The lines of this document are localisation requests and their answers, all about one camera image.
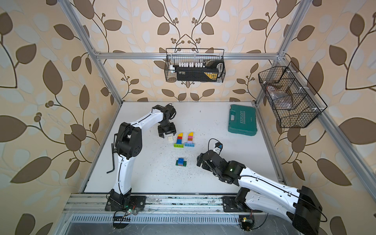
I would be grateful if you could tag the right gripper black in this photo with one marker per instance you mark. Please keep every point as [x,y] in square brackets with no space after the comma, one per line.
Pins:
[200,159]

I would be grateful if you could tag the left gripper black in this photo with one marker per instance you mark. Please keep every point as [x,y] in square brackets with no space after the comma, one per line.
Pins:
[165,131]

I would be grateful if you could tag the dark green lego brick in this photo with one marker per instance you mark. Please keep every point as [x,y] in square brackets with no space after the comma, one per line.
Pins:
[185,164]

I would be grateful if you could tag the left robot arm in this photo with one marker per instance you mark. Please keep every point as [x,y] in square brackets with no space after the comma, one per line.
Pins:
[128,144]

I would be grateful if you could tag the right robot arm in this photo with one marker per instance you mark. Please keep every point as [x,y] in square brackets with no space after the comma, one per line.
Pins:
[300,207]

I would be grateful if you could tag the green tool case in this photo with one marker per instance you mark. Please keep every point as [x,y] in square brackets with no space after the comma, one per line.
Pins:
[242,120]

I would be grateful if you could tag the black hex key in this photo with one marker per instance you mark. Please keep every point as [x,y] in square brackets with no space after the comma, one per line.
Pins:
[112,160]

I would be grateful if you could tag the black box in basket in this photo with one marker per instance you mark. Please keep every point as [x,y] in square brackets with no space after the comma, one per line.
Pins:
[209,71]

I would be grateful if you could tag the plastic bag in basket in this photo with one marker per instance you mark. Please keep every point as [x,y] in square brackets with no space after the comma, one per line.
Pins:
[280,100]

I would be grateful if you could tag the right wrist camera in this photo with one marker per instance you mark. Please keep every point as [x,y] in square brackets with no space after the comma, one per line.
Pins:
[218,148]

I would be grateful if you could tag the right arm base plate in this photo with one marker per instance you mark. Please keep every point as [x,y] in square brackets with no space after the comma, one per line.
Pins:
[229,204]

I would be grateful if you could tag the back wire basket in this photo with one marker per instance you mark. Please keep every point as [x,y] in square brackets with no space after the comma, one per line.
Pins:
[175,56]

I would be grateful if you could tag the wire basket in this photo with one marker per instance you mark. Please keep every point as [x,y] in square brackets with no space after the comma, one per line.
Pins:
[307,103]
[175,56]

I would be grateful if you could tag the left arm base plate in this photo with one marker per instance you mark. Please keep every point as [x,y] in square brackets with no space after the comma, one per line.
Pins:
[126,203]

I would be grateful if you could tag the right wire basket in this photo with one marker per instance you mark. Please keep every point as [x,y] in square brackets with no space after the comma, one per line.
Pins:
[307,103]

